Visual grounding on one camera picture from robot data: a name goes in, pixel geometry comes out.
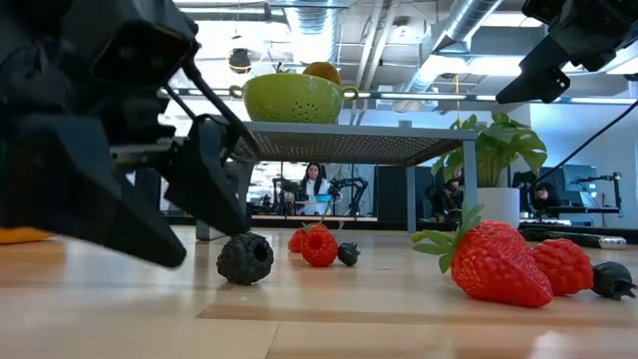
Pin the teal bowl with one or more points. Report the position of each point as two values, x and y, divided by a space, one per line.
324 198

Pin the green plant in white pot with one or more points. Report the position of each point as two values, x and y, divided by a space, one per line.
498 207

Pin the tall black cabinet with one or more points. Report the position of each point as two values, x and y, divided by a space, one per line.
391 194

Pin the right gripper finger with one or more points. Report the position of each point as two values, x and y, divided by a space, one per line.
543 80

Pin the black kitchen knife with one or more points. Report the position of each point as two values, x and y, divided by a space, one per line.
573 238

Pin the grey perforated metal shelf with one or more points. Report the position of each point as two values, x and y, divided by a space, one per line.
359 132

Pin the green colander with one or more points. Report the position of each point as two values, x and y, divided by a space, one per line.
289 100

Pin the background computer monitor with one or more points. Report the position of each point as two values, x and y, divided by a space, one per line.
580 187

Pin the black aluminium table frame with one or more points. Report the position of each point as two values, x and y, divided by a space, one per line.
349 225

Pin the small green background plant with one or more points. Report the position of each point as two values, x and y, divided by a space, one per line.
289 188

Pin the black background robot arm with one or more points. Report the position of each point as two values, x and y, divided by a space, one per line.
355 187

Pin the small dark blueberry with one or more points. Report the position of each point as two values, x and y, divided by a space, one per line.
348 254
610 279

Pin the blackberry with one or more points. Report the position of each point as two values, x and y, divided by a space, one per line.
244 259

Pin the red raspberry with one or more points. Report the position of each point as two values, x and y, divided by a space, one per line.
563 266
319 247

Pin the silver ventilation duct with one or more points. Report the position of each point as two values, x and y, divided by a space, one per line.
311 30
458 30

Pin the person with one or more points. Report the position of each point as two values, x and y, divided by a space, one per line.
313 187
545 197

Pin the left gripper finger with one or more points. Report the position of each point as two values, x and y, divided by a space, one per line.
209 184
75 194

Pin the orange yellow mango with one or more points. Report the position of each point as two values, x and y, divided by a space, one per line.
20 235

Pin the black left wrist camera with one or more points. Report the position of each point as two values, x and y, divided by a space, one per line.
144 50

